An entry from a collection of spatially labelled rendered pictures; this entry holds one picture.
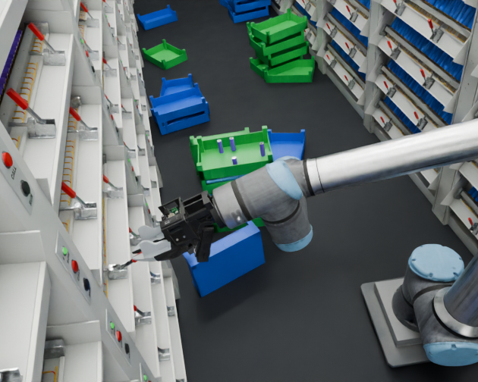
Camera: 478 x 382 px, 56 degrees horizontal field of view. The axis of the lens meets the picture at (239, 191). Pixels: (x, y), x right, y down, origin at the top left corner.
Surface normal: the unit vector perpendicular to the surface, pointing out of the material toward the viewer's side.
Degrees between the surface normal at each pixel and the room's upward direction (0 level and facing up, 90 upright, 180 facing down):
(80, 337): 90
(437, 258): 5
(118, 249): 16
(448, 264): 5
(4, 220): 90
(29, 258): 90
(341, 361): 0
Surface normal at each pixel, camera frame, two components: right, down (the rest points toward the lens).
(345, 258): -0.14, -0.72
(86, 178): 0.14, -0.76
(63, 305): 0.22, 0.64
